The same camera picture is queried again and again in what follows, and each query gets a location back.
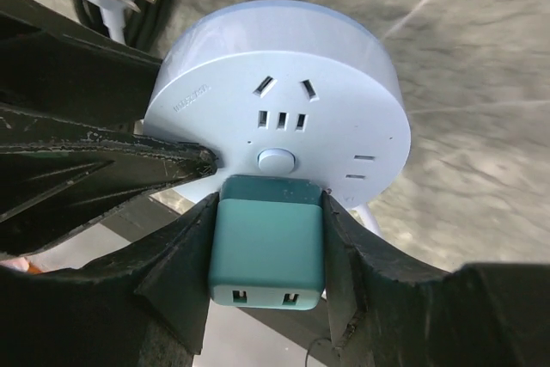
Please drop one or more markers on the teal charger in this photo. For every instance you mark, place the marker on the teal charger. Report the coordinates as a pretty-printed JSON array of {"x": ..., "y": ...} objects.
[{"x": 267, "y": 250}]

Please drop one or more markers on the round blue socket hub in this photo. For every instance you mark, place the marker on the round blue socket hub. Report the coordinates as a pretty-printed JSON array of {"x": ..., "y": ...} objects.
[{"x": 284, "y": 88}]

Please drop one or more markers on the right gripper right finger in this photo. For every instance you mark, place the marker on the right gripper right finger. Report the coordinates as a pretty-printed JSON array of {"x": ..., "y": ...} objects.
[{"x": 386, "y": 308}]

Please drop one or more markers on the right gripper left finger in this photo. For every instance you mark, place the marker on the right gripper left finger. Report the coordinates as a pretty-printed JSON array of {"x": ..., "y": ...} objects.
[{"x": 143, "y": 305}]

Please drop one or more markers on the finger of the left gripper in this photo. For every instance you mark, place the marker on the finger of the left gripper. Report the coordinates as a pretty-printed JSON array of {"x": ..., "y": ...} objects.
[
  {"x": 53, "y": 65},
  {"x": 59, "y": 177}
]

